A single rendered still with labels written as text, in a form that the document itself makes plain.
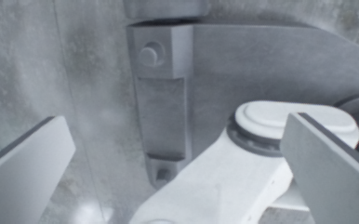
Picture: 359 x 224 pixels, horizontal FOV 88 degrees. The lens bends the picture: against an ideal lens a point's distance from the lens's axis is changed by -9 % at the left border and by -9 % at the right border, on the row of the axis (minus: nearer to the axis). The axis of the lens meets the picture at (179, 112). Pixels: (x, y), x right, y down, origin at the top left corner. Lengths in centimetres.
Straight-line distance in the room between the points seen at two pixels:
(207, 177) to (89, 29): 61
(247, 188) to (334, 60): 33
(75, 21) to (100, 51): 13
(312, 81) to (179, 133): 33
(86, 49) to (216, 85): 49
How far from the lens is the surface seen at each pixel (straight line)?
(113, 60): 74
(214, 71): 47
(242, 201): 28
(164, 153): 59
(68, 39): 82
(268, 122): 35
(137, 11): 46
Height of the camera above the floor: 61
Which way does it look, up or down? 58 degrees down
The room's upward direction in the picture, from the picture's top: 156 degrees counter-clockwise
